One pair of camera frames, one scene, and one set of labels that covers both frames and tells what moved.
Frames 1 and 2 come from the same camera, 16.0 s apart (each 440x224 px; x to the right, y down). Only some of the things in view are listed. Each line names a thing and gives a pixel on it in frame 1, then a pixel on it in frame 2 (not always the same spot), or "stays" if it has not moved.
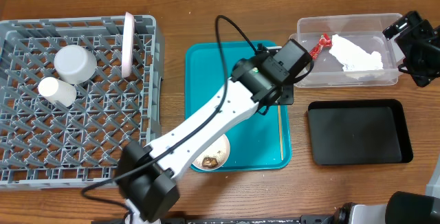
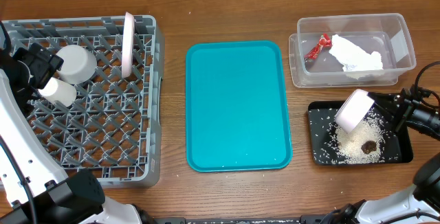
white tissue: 352,58 stays
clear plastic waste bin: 348,49 stays
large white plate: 128,45 stays
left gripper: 286,93 → 47,62
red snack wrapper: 324,42 stays
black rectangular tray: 358,131 stays
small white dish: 214,155 → 353,110
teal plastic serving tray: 254,141 stays
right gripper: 400,26 → 395,106
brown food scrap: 210,162 → 368,147
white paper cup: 57,90 stays
